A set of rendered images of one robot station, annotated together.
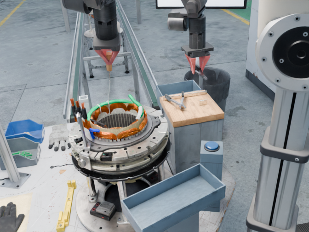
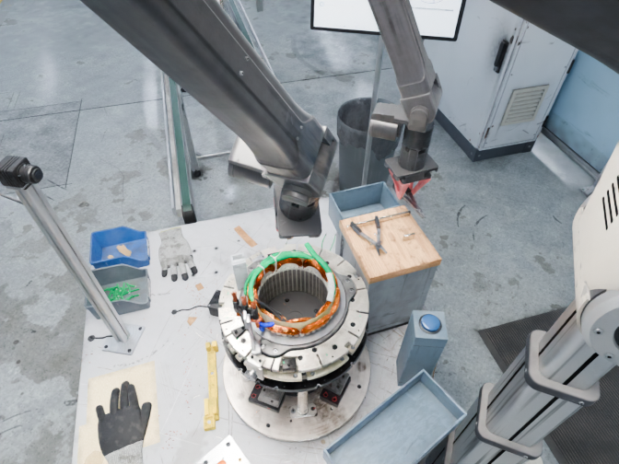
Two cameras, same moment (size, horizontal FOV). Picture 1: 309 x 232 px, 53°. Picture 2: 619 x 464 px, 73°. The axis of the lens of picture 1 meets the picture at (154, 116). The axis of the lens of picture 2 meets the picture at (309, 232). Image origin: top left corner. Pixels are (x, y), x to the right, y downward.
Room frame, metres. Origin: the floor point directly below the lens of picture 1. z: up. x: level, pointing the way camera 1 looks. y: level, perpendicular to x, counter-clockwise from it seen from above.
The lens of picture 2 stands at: (0.35, 0.15, 1.85)
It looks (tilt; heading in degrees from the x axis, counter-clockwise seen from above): 47 degrees down; 353
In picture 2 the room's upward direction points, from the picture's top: straight up
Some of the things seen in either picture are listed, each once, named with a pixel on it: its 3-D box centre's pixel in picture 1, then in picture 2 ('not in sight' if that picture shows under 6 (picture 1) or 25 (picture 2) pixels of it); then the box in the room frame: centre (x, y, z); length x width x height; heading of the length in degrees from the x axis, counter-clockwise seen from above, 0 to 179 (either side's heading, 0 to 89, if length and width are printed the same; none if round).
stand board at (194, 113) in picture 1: (190, 107); (388, 241); (1.03, -0.14, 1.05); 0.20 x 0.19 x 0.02; 11
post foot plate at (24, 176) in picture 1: (15, 179); (123, 338); (1.00, 0.59, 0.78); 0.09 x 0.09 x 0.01; 73
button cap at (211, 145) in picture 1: (211, 145); (430, 322); (0.80, -0.17, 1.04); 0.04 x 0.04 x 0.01
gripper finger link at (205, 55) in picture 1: (197, 60); (408, 180); (1.06, -0.17, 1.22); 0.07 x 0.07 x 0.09; 11
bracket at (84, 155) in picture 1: (86, 159); (256, 366); (0.72, 0.21, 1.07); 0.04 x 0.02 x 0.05; 56
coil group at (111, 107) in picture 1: (117, 107); (288, 263); (0.93, 0.12, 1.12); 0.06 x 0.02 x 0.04; 98
